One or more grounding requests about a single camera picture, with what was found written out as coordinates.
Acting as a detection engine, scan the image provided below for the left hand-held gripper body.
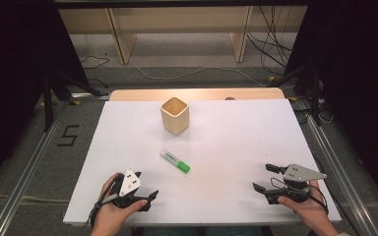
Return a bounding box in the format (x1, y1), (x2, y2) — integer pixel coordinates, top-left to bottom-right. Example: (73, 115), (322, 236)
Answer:
(110, 168), (153, 212)

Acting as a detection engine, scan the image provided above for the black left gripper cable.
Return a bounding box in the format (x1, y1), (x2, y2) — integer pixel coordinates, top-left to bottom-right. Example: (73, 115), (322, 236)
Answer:
(84, 183), (119, 229)

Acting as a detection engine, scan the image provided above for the black tripod stand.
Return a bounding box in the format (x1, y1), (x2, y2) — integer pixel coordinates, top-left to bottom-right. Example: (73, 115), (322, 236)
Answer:
(268, 60), (324, 118)
(40, 69), (104, 133)

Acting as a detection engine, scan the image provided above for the thin black floor cable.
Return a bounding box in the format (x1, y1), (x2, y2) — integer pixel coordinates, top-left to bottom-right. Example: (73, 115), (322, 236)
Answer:
(79, 54), (111, 71)

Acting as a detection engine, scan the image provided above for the green highlighter pen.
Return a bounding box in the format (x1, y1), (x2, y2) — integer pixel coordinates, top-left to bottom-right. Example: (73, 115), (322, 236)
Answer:
(158, 148), (192, 175)

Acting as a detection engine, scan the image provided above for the person's right hand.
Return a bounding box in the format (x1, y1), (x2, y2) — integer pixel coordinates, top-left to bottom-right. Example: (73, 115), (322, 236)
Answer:
(277, 179), (338, 232)

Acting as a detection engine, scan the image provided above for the bundle of black cables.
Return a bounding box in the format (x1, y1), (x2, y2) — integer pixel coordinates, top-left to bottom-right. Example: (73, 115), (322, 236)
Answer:
(246, 5), (293, 77)

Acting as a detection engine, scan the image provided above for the light wooden desk frame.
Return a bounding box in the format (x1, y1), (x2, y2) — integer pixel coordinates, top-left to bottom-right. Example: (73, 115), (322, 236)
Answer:
(58, 5), (309, 66)

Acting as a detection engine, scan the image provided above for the beige square pen holder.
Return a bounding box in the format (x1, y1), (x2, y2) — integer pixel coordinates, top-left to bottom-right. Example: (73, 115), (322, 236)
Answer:
(159, 96), (191, 136)

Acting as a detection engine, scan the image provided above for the person's left hand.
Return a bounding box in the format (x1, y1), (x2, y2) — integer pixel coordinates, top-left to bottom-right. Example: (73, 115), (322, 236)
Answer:
(91, 172), (149, 231)

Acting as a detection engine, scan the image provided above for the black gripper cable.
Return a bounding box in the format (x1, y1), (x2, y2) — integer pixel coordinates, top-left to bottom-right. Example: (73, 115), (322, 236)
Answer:
(270, 176), (330, 215)
(84, 183), (119, 229)

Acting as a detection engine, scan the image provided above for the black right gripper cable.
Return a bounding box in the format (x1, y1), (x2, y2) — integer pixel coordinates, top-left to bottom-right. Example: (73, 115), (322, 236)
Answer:
(270, 176), (330, 215)

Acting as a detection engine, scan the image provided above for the short aluminium rail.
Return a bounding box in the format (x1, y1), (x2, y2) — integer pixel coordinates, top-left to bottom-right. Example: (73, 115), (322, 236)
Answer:
(69, 91), (111, 101)

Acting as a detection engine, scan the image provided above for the aluminium floor rail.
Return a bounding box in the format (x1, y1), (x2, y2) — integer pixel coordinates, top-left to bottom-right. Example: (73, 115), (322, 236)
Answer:
(301, 112), (378, 236)
(0, 100), (72, 236)

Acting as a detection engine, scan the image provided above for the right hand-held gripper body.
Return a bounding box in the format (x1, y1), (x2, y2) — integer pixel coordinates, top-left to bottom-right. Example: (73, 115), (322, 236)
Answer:
(264, 163), (328, 206)

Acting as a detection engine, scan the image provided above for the black curtain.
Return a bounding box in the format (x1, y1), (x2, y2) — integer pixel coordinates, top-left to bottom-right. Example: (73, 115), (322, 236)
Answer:
(283, 0), (378, 206)
(0, 0), (92, 196)

